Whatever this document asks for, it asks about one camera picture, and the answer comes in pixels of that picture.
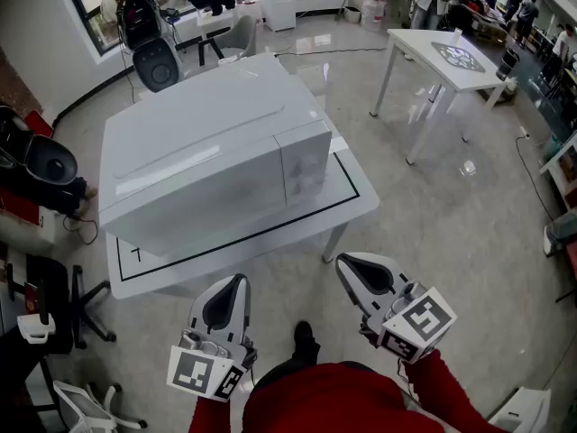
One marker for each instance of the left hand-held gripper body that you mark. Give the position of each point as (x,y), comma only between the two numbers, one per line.
(194,370)

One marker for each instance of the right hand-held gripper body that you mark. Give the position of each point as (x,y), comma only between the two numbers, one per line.
(424,318)

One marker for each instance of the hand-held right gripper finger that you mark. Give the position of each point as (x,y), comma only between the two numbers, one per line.
(399,278)
(351,287)

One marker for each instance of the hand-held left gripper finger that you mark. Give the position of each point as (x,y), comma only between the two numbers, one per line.
(246,305)
(198,314)

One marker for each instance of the white panel edge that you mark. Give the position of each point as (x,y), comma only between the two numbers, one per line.
(194,205)

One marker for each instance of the white microwave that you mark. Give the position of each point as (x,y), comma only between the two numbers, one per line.
(194,115)

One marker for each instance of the person's right forearm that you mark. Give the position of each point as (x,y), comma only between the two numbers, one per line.
(437,390)

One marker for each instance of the person's left forearm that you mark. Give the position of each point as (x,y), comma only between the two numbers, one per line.
(209,417)

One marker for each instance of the person's black shoe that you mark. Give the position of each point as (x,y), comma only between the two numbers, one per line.
(304,334)

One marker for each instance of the person's black trouser leg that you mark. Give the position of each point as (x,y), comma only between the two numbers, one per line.
(293,361)

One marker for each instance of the white table with black lines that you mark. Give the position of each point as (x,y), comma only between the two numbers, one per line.
(342,205)

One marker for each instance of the red sweater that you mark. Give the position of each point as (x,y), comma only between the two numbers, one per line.
(333,399)

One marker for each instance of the white chair base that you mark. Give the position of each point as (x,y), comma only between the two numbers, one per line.
(76,404)

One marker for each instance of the white plastic chair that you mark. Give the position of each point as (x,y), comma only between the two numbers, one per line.
(527,411)

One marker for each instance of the black office chair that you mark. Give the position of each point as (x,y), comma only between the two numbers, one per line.
(54,296)

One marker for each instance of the white handheld device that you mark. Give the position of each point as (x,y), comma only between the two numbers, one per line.
(36,328)

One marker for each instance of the white storage shelf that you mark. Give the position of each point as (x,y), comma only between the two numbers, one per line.
(563,151)

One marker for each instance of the red and white box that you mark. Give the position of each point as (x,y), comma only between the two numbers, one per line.
(18,205)

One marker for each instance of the black backpack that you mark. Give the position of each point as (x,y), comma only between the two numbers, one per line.
(49,160)

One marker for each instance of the white square-legged table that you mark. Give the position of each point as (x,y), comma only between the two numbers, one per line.
(424,61)

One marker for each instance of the patterned grey mat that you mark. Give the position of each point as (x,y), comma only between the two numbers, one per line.
(457,57)

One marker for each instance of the black cylindrical bin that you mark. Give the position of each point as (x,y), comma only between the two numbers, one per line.
(508,63)

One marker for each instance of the small white cup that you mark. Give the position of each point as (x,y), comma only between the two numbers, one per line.
(457,36)

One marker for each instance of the clear water jug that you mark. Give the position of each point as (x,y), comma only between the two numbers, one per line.
(373,14)

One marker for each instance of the grey armchair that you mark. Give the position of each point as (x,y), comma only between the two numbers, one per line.
(243,34)

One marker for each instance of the white desk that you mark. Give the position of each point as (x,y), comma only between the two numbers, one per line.
(225,18)

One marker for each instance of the white water dispenser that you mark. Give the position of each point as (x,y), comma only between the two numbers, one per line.
(279,2)

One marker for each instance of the grey swivel chair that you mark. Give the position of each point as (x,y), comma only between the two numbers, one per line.
(144,25)

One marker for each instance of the black-framed window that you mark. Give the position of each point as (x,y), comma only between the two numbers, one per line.
(97,30)

